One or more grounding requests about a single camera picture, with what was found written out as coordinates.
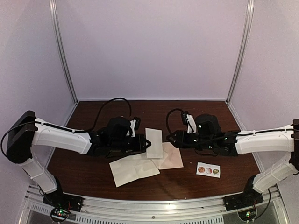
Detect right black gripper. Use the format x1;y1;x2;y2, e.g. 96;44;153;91
167;130;215;151

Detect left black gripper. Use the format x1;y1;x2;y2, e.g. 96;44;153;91
110;134;151;154

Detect white letter paper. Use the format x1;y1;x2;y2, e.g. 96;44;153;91
145;128;163;159

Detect beige paper envelope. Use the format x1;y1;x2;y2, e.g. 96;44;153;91
152;142;184;170

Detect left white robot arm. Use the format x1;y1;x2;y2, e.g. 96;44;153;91
2;111;151;207

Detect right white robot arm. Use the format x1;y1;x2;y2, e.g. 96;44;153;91
166;111;299;206

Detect white folded paper sheet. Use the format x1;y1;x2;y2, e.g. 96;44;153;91
109;153;160;187

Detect sticker sheet with three seals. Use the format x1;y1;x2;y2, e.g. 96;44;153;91
196;162;221;178

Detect right circuit board with leds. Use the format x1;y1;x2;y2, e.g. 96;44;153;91
238;210;257;222

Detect circuit board with leds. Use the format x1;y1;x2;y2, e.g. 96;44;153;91
238;210;257;222
50;208;70;222

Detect left circuit board with leds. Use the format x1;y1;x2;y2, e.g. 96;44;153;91
50;208;70;222

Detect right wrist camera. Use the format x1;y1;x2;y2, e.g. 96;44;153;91
181;112;196;134

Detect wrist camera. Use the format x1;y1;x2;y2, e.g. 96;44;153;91
181;112;196;134
126;117;141;137

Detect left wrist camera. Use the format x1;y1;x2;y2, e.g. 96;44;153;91
126;117;141;137

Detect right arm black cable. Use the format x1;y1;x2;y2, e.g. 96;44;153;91
166;108;187;140

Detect front aluminium rail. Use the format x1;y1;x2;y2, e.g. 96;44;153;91
17;186;290;224

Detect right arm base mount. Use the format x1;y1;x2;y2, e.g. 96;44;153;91
223;193;264;211

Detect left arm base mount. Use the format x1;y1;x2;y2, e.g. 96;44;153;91
43;193;83;212

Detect right aluminium frame post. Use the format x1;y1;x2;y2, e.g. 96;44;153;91
226;0;254;104

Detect aluminium frame post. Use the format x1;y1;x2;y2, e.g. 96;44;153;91
49;0;78;104
226;0;254;104

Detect left aluminium frame post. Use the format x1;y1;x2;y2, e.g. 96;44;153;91
49;0;78;104

